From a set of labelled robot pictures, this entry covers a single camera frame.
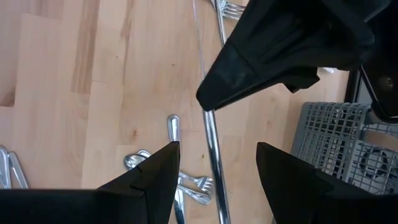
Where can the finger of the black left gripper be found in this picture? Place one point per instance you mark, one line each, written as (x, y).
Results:
(280, 40)
(303, 81)

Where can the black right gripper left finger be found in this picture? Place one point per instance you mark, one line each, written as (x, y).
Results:
(158, 180)

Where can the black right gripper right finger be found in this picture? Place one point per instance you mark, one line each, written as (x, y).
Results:
(286, 183)

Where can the grey plastic cutlery basket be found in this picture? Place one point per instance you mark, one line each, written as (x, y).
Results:
(326, 133)

